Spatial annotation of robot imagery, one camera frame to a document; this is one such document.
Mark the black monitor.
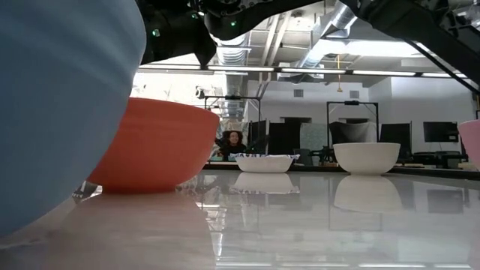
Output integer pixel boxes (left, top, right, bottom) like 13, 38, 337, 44
423, 121, 460, 143

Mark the black metal station frame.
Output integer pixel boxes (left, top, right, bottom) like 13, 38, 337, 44
203, 94, 263, 163
325, 100, 380, 167

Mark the silver smooth ventilation duct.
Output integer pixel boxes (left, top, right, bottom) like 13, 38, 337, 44
298, 0, 361, 69

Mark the silver ribbed ventilation duct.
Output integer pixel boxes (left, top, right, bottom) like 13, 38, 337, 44
209, 35, 251, 118

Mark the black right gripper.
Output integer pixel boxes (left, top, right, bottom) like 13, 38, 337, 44
140, 0, 218, 68

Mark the pink bowl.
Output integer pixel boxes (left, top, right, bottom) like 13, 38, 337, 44
457, 119, 480, 170

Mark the long ceiling light strip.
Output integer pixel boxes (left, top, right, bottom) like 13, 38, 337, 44
137, 62, 470, 80

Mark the grey draped cloth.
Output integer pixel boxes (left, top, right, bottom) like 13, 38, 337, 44
328, 121, 378, 145

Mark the red bowl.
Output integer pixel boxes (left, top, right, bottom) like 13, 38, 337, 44
87, 97, 221, 195

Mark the cream white bowl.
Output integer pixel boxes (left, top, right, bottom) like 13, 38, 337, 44
332, 142, 402, 176

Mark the black screen panel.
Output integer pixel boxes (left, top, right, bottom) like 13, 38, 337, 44
379, 122, 413, 158

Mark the low black desk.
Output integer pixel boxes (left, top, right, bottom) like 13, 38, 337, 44
411, 150, 468, 170

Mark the person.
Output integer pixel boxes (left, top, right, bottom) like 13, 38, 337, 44
215, 129, 248, 161

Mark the black divider panel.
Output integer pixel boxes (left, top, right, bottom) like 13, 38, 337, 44
267, 121, 302, 157
247, 119, 269, 155

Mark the black aluminium table frame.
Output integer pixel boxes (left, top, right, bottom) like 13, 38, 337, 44
204, 160, 480, 182

